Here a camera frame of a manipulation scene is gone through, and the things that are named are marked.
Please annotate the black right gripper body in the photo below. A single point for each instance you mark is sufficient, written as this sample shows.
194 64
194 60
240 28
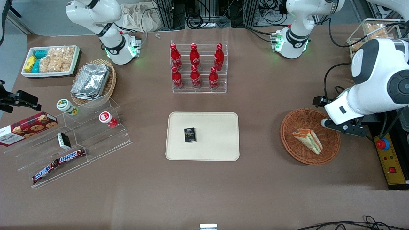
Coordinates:
19 98

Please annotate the triangle sandwich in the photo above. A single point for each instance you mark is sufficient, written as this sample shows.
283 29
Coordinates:
309 140

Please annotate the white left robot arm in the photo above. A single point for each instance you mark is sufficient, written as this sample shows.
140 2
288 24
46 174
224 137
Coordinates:
381 60

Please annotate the brown wicker basket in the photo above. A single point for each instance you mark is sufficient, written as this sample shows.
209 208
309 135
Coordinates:
306 119

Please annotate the light tan wicker basket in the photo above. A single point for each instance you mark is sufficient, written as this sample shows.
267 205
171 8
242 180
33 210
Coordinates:
111 83

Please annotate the beige plastic tray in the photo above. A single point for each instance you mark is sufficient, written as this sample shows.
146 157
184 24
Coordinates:
217 140

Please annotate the red tartan cookie box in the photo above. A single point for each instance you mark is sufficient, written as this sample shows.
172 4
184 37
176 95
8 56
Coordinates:
27 127

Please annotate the teal snack packet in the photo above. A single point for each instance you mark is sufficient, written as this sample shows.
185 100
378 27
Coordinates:
36 66
41 54

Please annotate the yellow snack packet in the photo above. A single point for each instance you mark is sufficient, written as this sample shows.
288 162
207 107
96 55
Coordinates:
30 64

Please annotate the green lid yogurt cup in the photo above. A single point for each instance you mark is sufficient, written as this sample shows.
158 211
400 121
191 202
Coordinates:
65 105

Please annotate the clear bag of rice crackers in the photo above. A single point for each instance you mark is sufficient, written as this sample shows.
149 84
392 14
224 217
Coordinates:
62 52
56 65

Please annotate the small black and white box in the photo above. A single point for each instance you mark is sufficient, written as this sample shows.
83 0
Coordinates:
64 141

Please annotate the black appliance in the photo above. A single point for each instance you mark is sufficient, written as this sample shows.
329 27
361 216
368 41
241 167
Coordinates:
403 150

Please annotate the white rectangular snack bin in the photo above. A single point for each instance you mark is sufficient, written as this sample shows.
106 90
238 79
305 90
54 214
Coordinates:
76 59

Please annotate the stacked aluminium foil containers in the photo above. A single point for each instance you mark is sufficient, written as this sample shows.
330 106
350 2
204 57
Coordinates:
91 81

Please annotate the Snickers chocolate bar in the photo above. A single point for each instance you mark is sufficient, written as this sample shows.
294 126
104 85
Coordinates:
44 172
71 156

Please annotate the clear bag of fried snacks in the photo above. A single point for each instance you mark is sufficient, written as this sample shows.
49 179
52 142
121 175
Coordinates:
375 29
356 46

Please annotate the clear acrylic stepped shelf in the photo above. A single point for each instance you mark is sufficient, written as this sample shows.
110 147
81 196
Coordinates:
96 140

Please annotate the red lid yogurt cup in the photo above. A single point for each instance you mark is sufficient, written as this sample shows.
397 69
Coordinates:
106 118

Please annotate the white power strip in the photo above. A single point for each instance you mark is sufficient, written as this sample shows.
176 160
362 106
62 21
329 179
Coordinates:
271 17

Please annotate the white cloth bag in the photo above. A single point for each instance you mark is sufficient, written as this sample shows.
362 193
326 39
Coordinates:
137 16

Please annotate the red cola bottle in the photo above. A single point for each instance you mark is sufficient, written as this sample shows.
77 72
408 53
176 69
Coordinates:
195 78
177 79
176 57
219 57
194 57
213 80

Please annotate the clear acrylic bottle rack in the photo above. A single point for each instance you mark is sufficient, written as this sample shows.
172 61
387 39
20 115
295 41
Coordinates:
204 86

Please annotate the small black box with print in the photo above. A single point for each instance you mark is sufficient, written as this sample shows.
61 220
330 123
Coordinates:
190 135

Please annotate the small white device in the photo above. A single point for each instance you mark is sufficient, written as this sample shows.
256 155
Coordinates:
208 226

